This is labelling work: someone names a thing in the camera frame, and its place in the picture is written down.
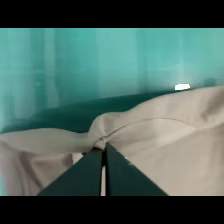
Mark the beige garment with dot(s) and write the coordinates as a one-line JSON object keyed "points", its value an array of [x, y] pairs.
{"points": [[173, 133]]}

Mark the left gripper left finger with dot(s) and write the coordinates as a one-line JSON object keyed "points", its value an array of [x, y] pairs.
{"points": [[83, 180]]}

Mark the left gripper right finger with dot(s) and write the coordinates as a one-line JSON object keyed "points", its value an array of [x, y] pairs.
{"points": [[126, 178]]}

